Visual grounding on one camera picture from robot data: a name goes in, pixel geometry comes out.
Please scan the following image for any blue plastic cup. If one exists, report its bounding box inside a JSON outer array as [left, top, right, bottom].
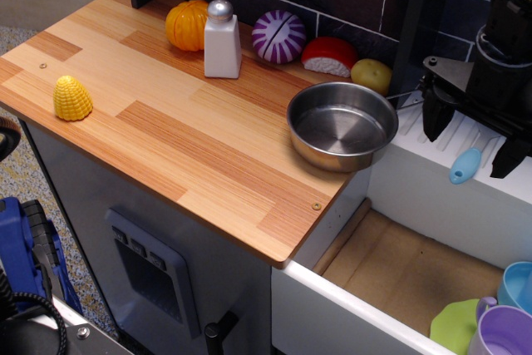
[[497, 261, 531, 313]]

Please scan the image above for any white sink basin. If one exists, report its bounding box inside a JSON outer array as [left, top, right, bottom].
[[272, 143, 531, 354]]

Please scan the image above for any yellow toy potato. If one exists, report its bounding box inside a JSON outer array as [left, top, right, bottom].
[[351, 58, 392, 96]]

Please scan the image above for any grey toy oven door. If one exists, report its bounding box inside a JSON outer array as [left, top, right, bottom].
[[105, 209, 239, 354]]

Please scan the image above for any white salt shaker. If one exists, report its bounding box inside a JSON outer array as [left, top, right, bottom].
[[204, 0, 242, 79]]

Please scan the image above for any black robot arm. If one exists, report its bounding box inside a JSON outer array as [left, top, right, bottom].
[[421, 0, 531, 179]]

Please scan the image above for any blue black clamp tool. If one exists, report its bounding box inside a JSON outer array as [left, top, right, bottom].
[[1, 197, 82, 313]]

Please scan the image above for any light blue handled spatula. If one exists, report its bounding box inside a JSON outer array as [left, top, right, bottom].
[[449, 131, 490, 185]]

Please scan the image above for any orange toy pumpkin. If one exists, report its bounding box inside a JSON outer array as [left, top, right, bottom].
[[165, 0, 208, 52]]

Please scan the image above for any green plastic plate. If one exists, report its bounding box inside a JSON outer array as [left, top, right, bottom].
[[429, 298, 479, 355]]

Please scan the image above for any purple toy onion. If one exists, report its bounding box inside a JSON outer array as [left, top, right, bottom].
[[252, 10, 307, 64]]

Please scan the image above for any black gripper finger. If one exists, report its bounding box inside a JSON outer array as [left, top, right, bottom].
[[490, 139, 531, 179], [422, 87, 457, 142]]

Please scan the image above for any red toy cheese wedge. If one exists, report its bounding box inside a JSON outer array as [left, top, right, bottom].
[[301, 37, 359, 77]]

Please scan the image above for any silver metal pan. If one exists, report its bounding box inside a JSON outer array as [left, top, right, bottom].
[[286, 81, 420, 173]]

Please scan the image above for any black braided cable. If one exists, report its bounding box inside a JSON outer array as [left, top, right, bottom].
[[0, 267, 70, 355]]

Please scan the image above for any purple plastic cup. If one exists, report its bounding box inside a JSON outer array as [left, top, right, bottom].
[[467, 297, 531, 355]]

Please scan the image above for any yellow toy corn cob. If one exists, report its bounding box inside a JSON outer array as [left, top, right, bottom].
[[52, 75, 93, 121]]

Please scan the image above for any white dish drying rack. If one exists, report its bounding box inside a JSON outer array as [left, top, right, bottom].
[[392, 91, 531, 202]]

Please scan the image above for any black metal gripper body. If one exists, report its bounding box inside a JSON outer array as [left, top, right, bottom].
[[421, 56, 531, 144]]

